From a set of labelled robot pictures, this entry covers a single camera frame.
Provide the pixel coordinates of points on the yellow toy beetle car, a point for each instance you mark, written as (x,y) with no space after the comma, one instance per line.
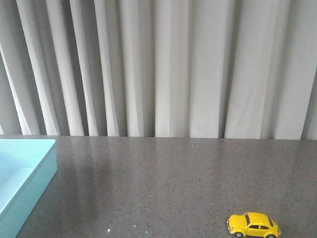
(253,224)

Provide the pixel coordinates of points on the light blue box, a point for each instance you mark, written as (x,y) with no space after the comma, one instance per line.
(26,168)

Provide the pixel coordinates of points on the grey pleated curtain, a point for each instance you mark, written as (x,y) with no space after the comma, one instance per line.
(163,68)

